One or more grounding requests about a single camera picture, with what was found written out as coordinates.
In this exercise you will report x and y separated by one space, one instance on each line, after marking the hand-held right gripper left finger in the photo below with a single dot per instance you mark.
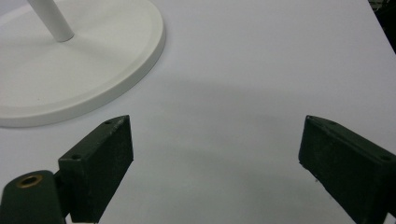
96 168

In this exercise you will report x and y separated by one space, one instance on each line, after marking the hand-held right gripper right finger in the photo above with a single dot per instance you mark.
345 165

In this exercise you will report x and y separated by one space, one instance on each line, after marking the white round lamp stand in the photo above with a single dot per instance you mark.
77 74

